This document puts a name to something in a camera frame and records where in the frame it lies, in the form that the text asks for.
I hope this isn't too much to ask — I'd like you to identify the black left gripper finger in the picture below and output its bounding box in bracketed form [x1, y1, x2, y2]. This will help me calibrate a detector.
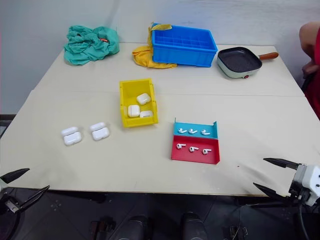
[0, 168, 31, 185]
[18, 185, 51, 212]

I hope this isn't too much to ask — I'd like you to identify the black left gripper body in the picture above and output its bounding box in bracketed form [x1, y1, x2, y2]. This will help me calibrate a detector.
[0, 191, 24, 215]

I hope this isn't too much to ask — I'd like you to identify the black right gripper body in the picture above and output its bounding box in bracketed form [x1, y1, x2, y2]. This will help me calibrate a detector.
[288, 163, 311, 201]

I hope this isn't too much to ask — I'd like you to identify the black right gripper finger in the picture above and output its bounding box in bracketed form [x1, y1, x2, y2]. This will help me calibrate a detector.
[252, 182, 292, 200]
[263, 157, 299, 171]

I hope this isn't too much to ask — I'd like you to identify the yellow plastic bin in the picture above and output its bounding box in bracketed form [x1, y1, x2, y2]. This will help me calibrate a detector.
[118, 78, 159, 129]

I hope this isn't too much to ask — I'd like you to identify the red small tray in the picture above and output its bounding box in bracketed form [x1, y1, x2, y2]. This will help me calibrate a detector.
[170, 135, 221, 165]

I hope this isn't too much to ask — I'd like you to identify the blue small tray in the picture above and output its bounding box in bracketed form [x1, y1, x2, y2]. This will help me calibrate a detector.
[173, 117, 218, 140]

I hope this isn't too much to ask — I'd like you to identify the person in red clothing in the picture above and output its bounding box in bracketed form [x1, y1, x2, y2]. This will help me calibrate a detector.
[298, 21, 320, 121]

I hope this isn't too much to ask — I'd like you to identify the blue plastic crate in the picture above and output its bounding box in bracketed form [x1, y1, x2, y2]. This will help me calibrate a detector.
[151, 23, 218, 68]

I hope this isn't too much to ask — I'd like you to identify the crumpled green cloth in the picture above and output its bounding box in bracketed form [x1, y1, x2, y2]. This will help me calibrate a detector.
[63, 24, 121, 66]

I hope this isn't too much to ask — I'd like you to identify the crumpled yellow cloth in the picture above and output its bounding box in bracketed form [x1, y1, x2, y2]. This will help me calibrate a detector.
[131, 21, 178, 69]

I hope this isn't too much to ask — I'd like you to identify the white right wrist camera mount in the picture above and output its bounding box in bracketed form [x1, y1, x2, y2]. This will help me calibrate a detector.
[301, 163, 320, 207]

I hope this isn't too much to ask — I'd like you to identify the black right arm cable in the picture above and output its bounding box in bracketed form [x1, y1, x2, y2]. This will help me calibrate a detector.
[297, 198, 312, 240]

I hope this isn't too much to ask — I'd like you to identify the black frame beside table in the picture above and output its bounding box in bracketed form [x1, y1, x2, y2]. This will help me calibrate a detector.
[0, 113, 16, 137]

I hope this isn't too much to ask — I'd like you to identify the square electric skillet wooden handle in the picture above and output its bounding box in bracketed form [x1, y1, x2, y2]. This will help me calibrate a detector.
[216, 46, 279, 80]

